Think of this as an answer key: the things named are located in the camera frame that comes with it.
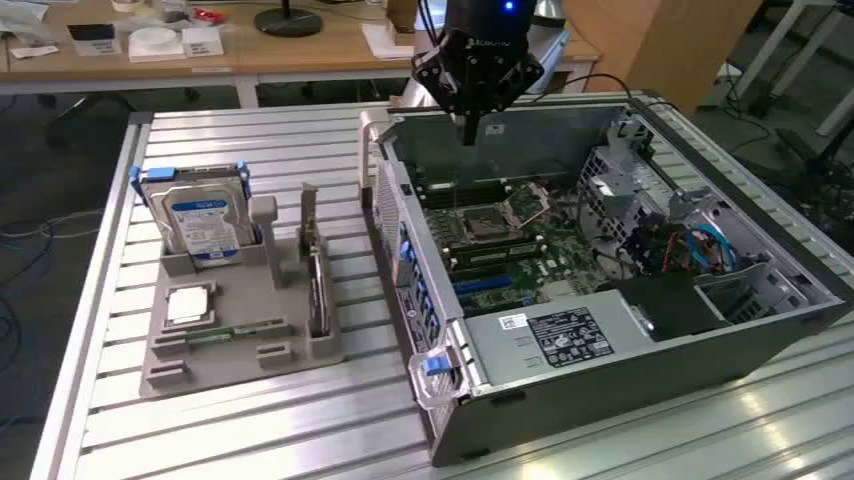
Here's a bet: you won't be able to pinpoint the white round container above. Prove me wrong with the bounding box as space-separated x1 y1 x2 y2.
127 27 189 64

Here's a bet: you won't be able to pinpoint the small white labelled box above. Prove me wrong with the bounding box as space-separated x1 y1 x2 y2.
181 26 225 59

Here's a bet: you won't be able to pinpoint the metal disk bay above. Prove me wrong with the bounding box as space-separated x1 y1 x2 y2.
574 144 673 254

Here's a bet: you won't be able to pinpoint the red wire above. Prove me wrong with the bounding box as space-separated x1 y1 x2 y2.
658 228 690 274

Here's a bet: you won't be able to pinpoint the black round lamp base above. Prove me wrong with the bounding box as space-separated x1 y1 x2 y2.
254 0 325 39

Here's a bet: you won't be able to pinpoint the grey parts rack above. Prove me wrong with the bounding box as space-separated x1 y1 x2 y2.
136 194 349 401

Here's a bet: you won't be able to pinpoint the open black PC case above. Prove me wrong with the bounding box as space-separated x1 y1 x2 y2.
358 93 854 469

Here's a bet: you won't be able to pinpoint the blue expansion slot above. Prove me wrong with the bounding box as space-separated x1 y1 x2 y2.
453 274 517 297

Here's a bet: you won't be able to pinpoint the black cable behind case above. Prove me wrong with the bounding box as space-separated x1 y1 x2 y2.
550 73 670 110

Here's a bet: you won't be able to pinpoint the wooden desk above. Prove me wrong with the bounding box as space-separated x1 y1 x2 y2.
0 0 602 97

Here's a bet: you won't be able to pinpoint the grey power supply unit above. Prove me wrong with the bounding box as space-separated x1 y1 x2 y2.
462 289 660 397

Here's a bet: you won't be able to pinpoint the wooden cabinet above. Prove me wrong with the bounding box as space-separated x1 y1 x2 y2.
563 0 766 115

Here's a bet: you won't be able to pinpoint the black and white box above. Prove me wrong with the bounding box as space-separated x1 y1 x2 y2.
66 23 124 57

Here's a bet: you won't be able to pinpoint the metal socket cover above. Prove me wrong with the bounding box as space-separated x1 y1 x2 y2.
501 180 554 227

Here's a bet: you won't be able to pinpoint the green RAM stick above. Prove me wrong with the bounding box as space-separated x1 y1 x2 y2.
185 322 282 343

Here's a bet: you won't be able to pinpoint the blue wire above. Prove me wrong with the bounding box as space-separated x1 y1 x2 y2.
689 225 741 275

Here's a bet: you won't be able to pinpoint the green motherboard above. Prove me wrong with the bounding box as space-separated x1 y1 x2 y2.
405 167 606 314

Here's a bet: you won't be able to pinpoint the installed black RAM stick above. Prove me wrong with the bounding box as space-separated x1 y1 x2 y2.
447 240 543 267

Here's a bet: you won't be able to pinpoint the hard disk with blue bracket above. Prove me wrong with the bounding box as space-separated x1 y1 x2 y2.
128 161 259 267

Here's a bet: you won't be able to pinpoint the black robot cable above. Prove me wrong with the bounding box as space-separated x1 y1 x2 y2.
417 0 447 50

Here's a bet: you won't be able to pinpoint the CPU socket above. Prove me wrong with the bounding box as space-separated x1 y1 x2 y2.
457 203 517 247

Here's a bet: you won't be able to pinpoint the white table frame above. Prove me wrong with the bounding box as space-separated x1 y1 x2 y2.
730 0 854 137

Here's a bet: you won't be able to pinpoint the graphics card with black fan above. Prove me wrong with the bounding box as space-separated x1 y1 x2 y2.
297 181 335 337

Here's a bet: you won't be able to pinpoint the silver CPU chip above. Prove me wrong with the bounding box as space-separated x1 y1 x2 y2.
166 288 211 324

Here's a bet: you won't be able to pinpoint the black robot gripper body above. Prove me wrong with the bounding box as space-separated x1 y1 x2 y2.
445 0 539 115

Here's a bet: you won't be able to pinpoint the clear plastic bag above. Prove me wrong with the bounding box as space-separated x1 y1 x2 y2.
0 0 54 44

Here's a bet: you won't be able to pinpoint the white paper stack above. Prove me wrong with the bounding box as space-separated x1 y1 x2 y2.
361 21 417 62

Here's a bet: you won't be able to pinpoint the white paper label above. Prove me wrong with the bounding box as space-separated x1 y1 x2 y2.
8 44 62 60

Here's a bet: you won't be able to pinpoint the floor cables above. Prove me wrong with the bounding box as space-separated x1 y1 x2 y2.
0 207 103 434

